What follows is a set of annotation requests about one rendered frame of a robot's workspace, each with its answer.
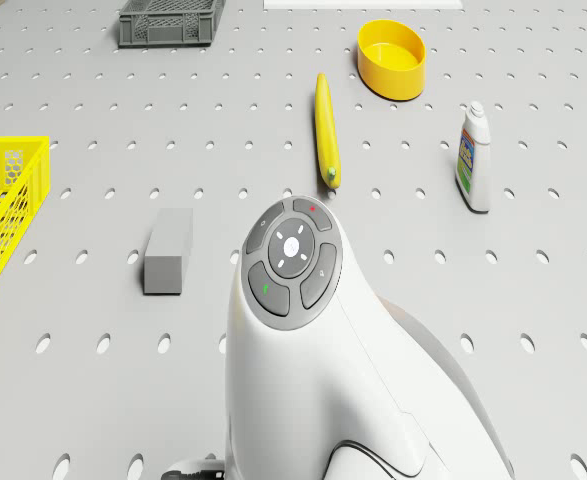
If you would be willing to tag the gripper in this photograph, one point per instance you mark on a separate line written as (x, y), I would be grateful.
(193, 469)

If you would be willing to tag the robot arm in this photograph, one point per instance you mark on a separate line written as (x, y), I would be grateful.
(303, 380)

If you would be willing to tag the grey cube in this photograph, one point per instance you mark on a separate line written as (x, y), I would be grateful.
(165, 255)

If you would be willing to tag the yellow basket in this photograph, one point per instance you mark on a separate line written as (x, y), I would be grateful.
(3, 200)

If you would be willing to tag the banana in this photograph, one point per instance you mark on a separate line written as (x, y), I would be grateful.
(325, 130)

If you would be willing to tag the small white bottle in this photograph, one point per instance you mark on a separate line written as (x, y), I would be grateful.
(473, 160)

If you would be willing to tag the dark grey basket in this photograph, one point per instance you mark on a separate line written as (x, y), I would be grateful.
(165, 22)

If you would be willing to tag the yellow bowl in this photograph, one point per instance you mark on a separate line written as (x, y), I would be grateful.
(390, 57)

